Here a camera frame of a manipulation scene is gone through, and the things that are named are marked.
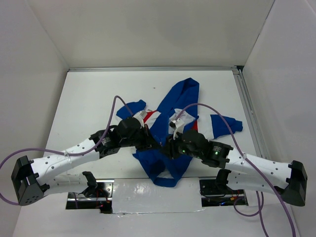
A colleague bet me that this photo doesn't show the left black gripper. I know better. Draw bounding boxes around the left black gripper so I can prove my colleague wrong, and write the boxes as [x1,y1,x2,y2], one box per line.
[120,124,161,152]

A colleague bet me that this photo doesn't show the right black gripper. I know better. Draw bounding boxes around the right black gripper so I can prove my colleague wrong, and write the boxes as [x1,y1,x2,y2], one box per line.
[158,129,202,158]

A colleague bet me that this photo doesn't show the blue white red jacket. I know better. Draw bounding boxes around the blue white red jacket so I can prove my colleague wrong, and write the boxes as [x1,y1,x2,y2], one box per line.
[116,78,243,188]

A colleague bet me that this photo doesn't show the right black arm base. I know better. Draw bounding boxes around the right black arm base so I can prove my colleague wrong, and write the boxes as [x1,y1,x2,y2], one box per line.
[199,169,237,197]

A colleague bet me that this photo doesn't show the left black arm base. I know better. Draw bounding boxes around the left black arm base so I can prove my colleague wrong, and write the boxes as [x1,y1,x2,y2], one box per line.
[81,171,113,198]

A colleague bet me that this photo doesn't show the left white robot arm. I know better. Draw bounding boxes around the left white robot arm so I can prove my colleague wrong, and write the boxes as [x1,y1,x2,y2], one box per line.
[11,117,160,206]

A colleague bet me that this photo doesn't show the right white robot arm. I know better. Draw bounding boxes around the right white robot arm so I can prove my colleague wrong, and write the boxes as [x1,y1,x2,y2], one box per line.
[161,130,308,206]

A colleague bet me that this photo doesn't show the white taped cover plate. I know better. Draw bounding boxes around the white taped cover plate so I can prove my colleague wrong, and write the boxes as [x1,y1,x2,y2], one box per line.
[112,178,203,214]

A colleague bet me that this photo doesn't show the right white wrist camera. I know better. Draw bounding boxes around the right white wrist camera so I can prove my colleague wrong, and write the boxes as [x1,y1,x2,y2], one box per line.
[169,118,185,140]

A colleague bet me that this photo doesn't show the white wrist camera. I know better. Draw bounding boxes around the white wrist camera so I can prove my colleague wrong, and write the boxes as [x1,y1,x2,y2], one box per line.
[133,110,147,127]
[169,118,185,140]

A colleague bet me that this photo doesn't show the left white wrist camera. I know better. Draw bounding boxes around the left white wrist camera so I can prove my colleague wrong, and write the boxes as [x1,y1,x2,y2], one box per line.
[133,110,147,127]

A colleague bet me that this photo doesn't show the aluminium frame rail right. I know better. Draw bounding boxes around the aluminium frame rail right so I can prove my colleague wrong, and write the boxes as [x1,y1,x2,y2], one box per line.
[232,66,270,159]

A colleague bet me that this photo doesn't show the aluminium frame rail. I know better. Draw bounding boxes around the aluminium frame rail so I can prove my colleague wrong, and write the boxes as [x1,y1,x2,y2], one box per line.
[232,66,270,159]
[69,66,238,72]

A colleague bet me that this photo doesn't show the aluminium frame rail back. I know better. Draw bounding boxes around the aluminium frame rail back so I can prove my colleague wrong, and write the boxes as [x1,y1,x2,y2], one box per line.
[69,66,238,72]

